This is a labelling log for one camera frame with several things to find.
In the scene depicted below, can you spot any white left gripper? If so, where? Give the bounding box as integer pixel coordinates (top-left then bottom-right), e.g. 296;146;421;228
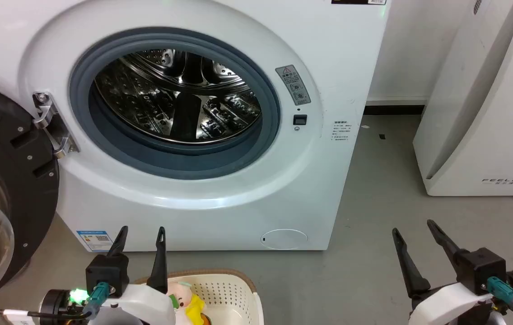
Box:
40;227;177;325

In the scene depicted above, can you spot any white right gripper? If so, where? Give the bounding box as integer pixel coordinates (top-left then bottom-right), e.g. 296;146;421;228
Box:
392;220;513;325

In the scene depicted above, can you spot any yellow plush toy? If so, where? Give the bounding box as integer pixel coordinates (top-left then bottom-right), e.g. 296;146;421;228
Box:
166;280;212;325

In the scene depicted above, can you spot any black washing machine door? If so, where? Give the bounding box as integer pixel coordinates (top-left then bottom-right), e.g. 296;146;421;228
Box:
0;79;61;312

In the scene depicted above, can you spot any silver metal door hinge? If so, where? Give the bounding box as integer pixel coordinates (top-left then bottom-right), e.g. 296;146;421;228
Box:
32;92;79;159

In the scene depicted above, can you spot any stainless steel washing machine drum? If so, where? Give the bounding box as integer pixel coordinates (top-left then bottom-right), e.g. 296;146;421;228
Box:
94;49;263;145

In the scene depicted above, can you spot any blue energy label sticker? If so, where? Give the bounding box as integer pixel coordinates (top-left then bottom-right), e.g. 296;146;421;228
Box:
76;230;115;252

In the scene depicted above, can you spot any white perforated laundry basket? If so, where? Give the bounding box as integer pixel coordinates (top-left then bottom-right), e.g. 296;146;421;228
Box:
134;269;265;325

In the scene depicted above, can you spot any white front-load washing machine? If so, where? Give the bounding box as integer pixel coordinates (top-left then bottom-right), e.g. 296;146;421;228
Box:
0;0;392;251

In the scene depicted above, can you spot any oval filter cover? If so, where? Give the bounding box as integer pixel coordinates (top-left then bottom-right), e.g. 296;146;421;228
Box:
261;229;308;250

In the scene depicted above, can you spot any white air purifier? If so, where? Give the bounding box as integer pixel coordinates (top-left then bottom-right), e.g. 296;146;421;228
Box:
412;0;513;197

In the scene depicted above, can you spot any black baseboard strip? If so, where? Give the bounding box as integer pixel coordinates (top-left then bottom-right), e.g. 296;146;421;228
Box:
364;105;426;116

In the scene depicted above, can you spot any small printed text sticker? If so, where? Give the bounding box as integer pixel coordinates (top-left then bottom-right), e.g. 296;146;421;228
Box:
332;120;352;143

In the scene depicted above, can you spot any grey rubber door gasket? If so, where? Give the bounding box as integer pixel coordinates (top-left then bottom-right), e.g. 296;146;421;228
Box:
69;27;282;181

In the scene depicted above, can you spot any grey warning sticker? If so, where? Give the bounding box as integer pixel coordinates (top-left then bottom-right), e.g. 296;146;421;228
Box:
275;65;312;107

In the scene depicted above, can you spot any left gripper teal-plug cable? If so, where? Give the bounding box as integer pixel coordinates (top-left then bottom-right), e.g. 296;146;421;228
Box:
0;282;112;324

